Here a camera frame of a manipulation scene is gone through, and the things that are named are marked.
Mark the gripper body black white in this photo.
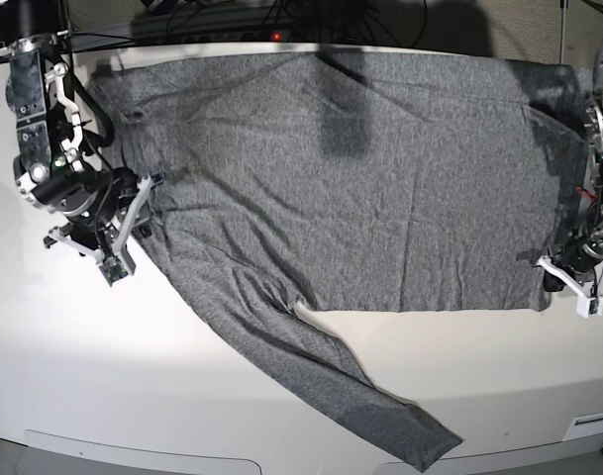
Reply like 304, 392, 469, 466
553, 230, 603, 277
13, 165, 139, 247

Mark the black power strip red light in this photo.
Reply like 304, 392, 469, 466
172, 29, 292, 44

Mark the grey long-sleeve T-shirt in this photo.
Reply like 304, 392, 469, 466
88, 51, 559, 471

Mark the robot arm black silver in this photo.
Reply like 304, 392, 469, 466
0, 1, 151, 256
512, 43, 603, 298

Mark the thin metal stand pole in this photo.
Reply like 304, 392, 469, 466
558, 0, 569, 64

